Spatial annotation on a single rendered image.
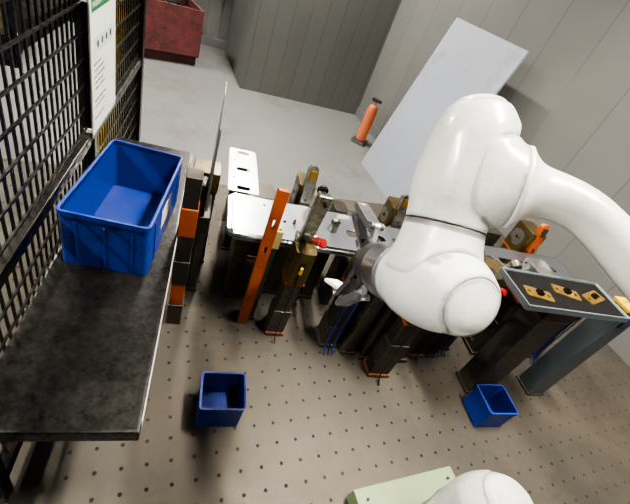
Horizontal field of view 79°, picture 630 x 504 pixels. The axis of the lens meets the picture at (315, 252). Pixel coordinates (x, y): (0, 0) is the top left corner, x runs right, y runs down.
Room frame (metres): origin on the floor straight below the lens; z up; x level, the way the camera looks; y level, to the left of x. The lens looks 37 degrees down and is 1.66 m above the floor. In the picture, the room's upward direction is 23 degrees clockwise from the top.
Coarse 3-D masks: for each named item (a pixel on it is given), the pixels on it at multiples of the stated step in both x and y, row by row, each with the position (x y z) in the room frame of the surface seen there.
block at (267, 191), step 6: (264, 186) 1.14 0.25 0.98; (270, 186) 1.16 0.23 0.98; (264, 192) 1.11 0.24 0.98; (270, 192) 1.12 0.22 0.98; (270, 198) 1.09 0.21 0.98; (252, 246) 1.09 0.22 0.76; (258, 246) 1.09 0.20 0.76; (252, 252) 1.09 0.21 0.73; (246, 258) 1.08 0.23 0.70; (252, 258) 1.09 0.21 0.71
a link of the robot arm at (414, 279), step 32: (416, 224) 0.42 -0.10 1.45; (448, 224) 0.41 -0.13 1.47; (384, 256) 0.45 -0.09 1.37; (416, 256) 0.38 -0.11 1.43; (448, 256) 0.37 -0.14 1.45; (480, 256) 0.41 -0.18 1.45; (384, 288) 0.39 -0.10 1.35; (416, 288) 0.35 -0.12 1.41; (448, 288) 0.33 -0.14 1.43; (480, 288) 0.34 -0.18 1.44; (416, 320) 0.34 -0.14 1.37; (448, 320) 0.32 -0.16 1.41; (480, 320) 0.33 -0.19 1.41
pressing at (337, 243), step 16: (240, 208) 0.94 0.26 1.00; (256, 208) 0.97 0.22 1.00; (288, 208) 1.04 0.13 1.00; (304, 208) 1.08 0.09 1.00; (240, 224) 0.86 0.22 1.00; (256, 224) 0.89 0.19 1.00; (288, 224) 0.96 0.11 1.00; (352, 224) 1.11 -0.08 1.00; (256, 240) 0.83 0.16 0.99; (288, 240) 0.88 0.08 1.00; (336, 240) 0.98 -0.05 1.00; (352, 240) 1.02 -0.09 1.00; (352, 256) 0.95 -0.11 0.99; (496, 256) 1.31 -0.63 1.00; (512, 256) 1.36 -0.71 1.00; (528, 256) 1.42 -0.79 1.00; (544, 256) 1.48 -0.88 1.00; (560, 272) 1.40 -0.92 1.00
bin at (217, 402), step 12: (204, 372) 0.53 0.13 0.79; (216, 372) 0.54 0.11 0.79; (228, 372) 0.56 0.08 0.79; (204, 384) 0.53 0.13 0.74; (216, 384) 0.54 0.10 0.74; (228, 384) 0.56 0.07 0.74; (240, 384) 0.56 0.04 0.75; (204, 396) 0.52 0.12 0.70; (216, 396) 0.53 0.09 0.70; (228, 396) 0.55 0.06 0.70; (240, 396) 0.54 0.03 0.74; (204, 408) 0.45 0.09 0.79; (216, 408) 0.46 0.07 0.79; (228, 408) 0.47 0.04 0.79; (240, 408) 0.48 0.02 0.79; (204, 420) 0.45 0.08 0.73; (216, 420) 0.46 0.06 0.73; (228, 420) 0.47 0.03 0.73
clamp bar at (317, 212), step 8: (320, 192) 0.82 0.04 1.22; (320, 200) 0.81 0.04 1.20; (328, 200) 0.82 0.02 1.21; (312, 208) 0.82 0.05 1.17; (320, 208) 0.82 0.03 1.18; (328, 208) 0.83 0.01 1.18; (312, 216) 0.82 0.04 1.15; (320, 216) 0.83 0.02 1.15; (304, 224) 0.84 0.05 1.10; (312, 224) 0.83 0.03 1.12; (320, 224) 0.83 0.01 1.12; (304, 232) 0.83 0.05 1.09; (312, 232) 0.84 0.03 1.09
